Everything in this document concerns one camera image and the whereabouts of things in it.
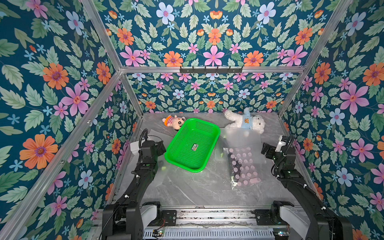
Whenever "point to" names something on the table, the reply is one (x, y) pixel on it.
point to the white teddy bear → (245, 121)
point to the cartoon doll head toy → (174, 121)
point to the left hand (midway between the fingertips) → (156, 142)
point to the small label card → (194, 147)
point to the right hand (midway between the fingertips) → (275, 143)
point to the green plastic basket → (193, 144)
